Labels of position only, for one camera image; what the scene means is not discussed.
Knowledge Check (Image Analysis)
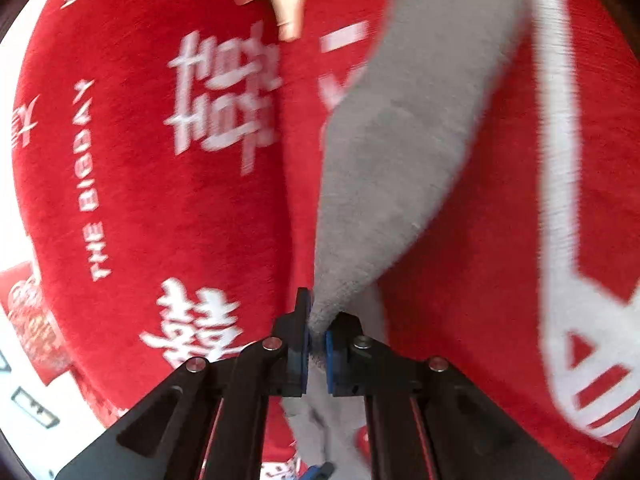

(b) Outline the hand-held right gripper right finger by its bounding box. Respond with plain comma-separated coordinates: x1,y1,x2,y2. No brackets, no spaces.
324,311,574,480

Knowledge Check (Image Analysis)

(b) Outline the red printed blanket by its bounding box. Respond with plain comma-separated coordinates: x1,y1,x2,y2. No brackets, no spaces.
10,0,640,480

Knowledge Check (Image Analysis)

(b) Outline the grey knit garment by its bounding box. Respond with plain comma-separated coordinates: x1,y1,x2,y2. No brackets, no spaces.
284,0,531,480

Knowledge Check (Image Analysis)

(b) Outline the red embroidered pillow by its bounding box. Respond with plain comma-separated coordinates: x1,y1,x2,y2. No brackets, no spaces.
0,260,71,387

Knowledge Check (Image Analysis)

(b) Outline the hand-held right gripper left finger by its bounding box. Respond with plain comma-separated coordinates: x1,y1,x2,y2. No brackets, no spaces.
55,287,314,480

